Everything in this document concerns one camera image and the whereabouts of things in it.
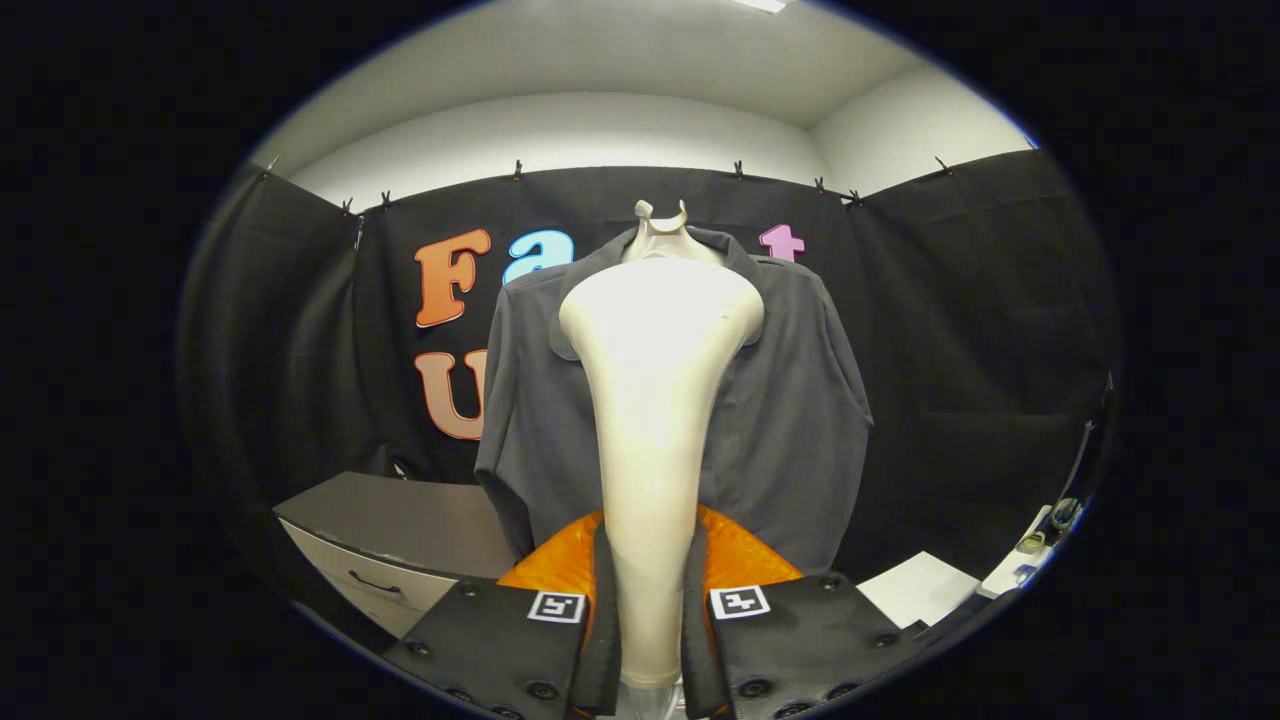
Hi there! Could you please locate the grey drawer cabinet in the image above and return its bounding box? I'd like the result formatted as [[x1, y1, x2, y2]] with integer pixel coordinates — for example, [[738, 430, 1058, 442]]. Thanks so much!
[[273, 472, 521, 641]]

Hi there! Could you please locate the grey button shirt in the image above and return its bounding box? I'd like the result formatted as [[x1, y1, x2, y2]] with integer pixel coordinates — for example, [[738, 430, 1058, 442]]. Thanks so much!
[[474, 225, 874, 576]]

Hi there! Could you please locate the white garment form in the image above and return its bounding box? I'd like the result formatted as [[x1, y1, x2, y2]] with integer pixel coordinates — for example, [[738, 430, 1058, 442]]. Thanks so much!
[[620, 199, 726, 266]]

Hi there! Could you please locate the white garment steamer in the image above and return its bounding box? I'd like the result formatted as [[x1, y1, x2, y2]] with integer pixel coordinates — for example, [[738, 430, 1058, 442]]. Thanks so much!
[[558, 255, 766, 691]]

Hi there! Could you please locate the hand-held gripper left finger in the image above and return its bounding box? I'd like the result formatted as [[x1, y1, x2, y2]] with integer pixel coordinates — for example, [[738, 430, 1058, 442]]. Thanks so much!
[[385, 505, 623, 719]]

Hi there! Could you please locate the white low cabinet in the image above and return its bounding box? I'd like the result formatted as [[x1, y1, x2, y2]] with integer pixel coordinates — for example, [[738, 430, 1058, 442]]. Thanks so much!
[[858, 550, 981, 629]]

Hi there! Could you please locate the white side desk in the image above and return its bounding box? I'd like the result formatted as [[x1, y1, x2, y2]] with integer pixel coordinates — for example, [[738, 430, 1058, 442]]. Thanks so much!
[[978, 500, 1086, 599]]

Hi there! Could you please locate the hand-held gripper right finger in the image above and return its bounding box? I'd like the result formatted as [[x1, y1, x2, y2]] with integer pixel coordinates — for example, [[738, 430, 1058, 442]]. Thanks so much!
[[680, 503, 931, 719]]

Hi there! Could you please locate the dark computer monitor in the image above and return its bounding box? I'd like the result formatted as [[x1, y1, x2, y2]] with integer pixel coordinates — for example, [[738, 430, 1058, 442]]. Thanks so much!
[[1055, 372, 1116, 521]]

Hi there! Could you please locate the row of black clips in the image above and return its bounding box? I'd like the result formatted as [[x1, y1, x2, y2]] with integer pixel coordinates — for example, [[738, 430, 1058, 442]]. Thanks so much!
[[260, 152, 956, 219]]

